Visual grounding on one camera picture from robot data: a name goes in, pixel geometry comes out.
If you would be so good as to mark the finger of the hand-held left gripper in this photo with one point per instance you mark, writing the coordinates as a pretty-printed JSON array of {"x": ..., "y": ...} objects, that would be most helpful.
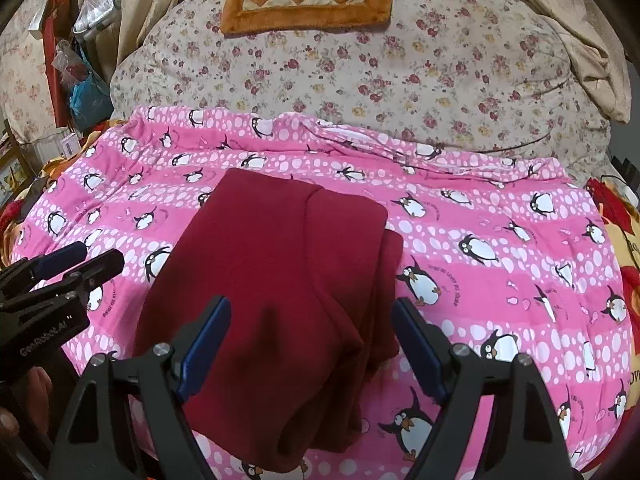
[
  {"x": 97, "y": 266},
  {"x": 62, "y": 260}
]

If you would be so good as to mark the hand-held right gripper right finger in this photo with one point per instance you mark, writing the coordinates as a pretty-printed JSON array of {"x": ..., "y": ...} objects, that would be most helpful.
[{"x": 420, "y": 355}]

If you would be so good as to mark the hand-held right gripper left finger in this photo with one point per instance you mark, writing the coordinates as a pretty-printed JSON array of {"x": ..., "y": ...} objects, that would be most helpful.
[{"x": 202, "y": 355}]

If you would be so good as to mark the dark red garment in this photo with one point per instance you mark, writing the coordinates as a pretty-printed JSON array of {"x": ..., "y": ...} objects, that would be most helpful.
[{"x": 280, "y": 285}]

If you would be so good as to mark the person's left hand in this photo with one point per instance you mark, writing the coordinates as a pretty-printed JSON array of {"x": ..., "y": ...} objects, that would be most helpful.
[{"x": 37, "y": 387}]

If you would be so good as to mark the small white box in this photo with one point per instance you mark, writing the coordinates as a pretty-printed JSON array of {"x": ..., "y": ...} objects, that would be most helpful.
[{"x": 69, "y": 145}]

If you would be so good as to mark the wooden chair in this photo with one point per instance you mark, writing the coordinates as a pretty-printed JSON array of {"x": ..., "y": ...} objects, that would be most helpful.
[{"x": 12, "y": 155}]

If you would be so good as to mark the pink penguin print blanket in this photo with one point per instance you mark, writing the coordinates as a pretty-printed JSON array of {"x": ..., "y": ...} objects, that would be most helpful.
[{"x": 500, "y": 240}]

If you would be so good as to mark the blue plastic bag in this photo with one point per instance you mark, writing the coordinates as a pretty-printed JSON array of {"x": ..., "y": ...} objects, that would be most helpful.
[{"x": 90, "y": 95}]

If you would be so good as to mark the floral fabric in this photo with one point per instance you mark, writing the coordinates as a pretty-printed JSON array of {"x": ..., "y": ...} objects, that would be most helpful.
[{"x": 22, "y": 75}]

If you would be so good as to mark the red hanging cloth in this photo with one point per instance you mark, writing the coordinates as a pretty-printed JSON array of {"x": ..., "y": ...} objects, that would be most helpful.
[{"x": 55, "y": 50}]

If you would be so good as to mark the red and yellow printed blanket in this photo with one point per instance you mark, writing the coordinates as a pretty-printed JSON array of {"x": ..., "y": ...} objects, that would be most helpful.
[{"x": 617, "y": 220}]

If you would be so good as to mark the beige curtain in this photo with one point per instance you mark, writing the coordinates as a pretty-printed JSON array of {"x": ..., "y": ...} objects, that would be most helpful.
[{"x": 135, "y": 15}]

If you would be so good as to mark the clear plastic bag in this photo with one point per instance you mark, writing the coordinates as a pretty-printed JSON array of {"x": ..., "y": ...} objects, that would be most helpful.
[{"x": 97, "y": 2}]

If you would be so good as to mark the floral quilt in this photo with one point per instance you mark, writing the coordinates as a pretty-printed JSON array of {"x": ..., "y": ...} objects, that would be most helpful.
[{"x": 375, "y": 70}]

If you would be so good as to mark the beige cloth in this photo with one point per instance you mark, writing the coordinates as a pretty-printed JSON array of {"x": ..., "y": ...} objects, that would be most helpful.
[{"x": 585, "y": 35}]

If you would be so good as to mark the black object by wall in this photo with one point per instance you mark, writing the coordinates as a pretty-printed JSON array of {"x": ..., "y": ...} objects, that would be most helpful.
[{"x": 627, "y": 170}]

